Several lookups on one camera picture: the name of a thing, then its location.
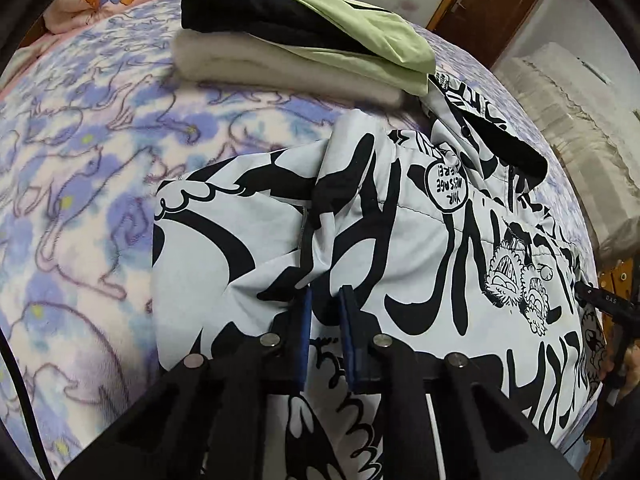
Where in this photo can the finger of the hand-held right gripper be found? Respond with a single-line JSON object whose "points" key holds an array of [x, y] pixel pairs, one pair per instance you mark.
{"points": [[585, 294]]}

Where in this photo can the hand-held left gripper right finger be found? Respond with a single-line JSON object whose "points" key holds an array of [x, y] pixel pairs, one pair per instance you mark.
{"points": [[350, 347]]}

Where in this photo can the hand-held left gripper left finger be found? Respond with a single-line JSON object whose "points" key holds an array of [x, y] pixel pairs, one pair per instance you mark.
{"points": [[302, 342]]}

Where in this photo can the white black graffiti print jacket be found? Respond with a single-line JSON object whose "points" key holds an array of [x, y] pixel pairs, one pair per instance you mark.
{"points": [[225, 280]]}

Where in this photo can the wooden drawer cabinet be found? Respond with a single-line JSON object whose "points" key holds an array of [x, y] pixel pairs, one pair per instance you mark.
{"points": [[617, 277]]}

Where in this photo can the purple cat print blanket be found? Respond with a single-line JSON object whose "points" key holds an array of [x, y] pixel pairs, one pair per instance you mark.
{"points": [[75, 185]]}

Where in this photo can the beige folded garment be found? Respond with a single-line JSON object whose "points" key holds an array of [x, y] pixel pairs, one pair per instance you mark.
{"points": [[240, 65]]}

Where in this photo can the brown wooden door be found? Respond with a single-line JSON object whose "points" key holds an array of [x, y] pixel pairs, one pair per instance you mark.
{"points": [[495, 5]]}

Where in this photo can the light green black jacket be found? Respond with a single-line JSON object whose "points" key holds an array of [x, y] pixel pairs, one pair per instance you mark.
{"points": [[380, 35]]}

